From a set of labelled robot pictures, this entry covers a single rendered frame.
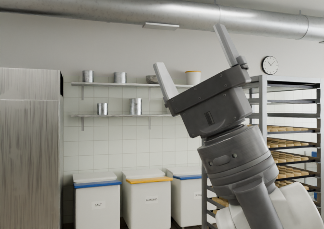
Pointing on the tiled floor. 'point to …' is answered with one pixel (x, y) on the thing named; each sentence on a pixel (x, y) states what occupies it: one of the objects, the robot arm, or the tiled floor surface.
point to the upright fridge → (31, 149)
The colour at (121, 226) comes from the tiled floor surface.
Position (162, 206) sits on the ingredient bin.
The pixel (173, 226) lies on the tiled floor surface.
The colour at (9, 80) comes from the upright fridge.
